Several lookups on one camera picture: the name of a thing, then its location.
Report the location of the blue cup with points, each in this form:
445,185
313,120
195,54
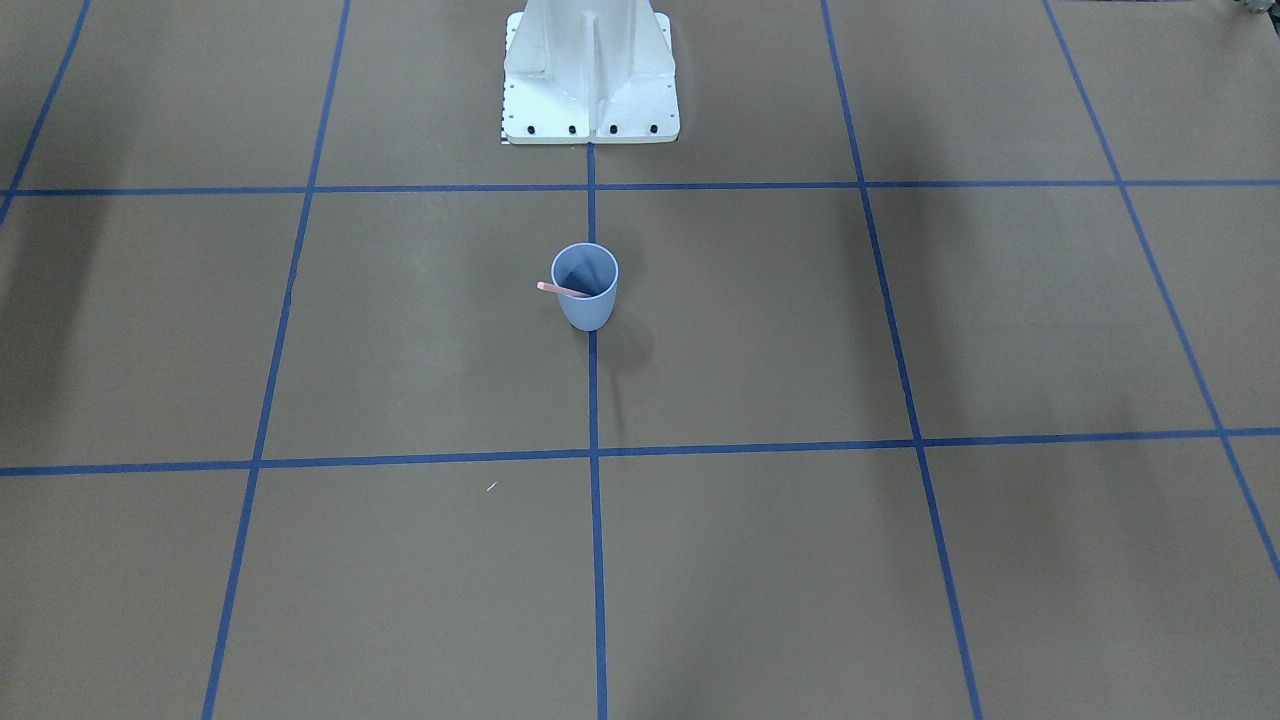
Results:
592,272

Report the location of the white pedestal column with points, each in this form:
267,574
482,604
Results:
589,72

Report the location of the pink chopstick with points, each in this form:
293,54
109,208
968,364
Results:
562,291

